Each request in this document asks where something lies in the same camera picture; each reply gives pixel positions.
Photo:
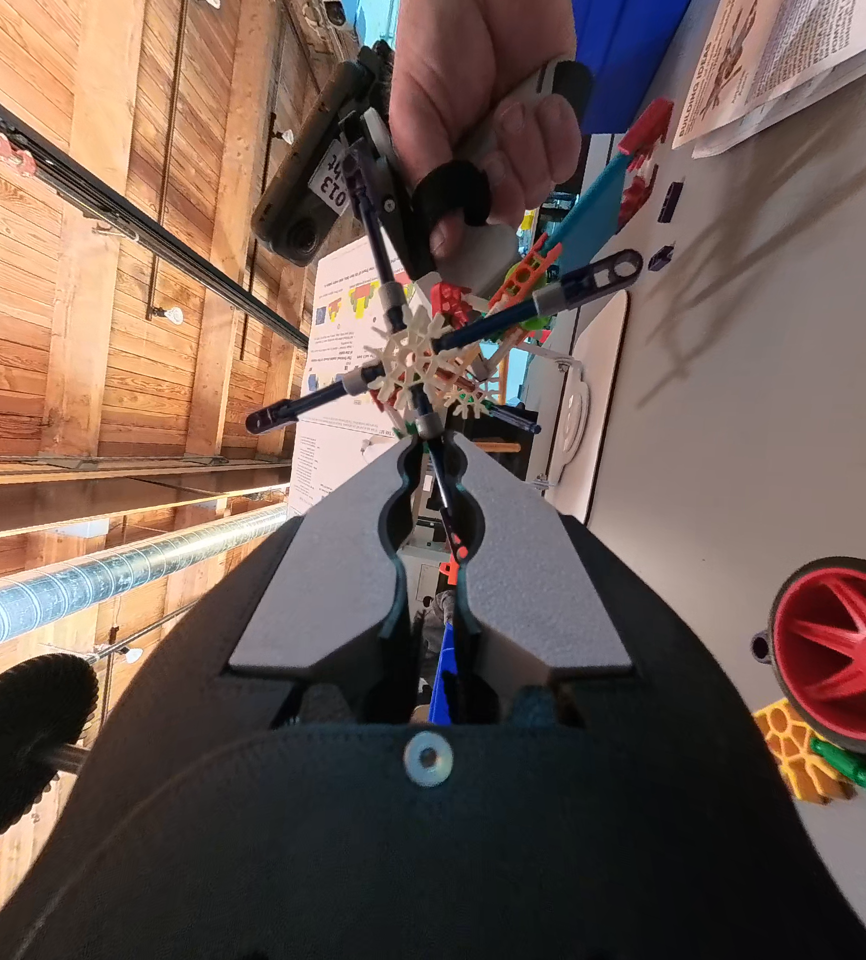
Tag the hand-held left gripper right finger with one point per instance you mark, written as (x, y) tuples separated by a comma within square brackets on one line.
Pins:
[(545, 600)]

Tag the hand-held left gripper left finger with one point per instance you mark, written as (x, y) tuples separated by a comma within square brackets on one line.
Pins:
[(313, 600)]

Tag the blue rod cross assembly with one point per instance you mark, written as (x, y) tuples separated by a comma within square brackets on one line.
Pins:
[(392, 296)]

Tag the colourful toy construction model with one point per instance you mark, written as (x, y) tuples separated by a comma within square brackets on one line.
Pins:
[(590, 202)]

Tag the person's right hand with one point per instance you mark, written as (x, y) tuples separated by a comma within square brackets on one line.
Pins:
[(463, 75)]

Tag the yellow fan connector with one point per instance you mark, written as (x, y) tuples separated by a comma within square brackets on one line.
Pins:
[(793, 750)]

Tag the black wheel red hub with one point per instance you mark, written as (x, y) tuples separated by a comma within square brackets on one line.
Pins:
[(845, 652)]

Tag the black round disc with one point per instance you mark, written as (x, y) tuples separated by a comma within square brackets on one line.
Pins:
[(13, 750)]

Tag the purple clip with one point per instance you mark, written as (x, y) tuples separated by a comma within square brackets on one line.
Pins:
[(671, 201), (661, 259)]

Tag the bright blue object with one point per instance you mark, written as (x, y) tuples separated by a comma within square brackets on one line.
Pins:
[(628, 60)]

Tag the instruction booklet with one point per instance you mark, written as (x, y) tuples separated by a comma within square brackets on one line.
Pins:
[(778, 60)]

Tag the white mount bracket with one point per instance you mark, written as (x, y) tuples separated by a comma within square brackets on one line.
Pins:
[(581, 450)]

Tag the black ceiling rail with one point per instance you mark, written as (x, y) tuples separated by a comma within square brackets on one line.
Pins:
[(140, 225)]

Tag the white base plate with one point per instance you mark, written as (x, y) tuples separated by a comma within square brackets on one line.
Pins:
[(605, 412)]

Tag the silver ceiling duct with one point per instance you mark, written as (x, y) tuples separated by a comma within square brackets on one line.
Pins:
[(103, 577)]

